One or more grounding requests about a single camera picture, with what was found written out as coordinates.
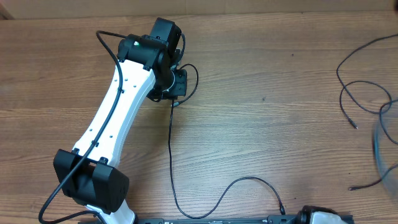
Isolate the black USB-A cable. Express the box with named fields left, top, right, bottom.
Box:
left=167, top=63, right=286, bottom=220

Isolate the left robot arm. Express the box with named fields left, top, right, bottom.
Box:
left=53, top=18, right=187, bottom=223

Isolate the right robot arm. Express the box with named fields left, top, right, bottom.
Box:
left=294, top=205, right=347, bottom=224

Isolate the cardboard back panel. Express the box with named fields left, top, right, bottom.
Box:
left=1, top=0, right=397, bottom=19

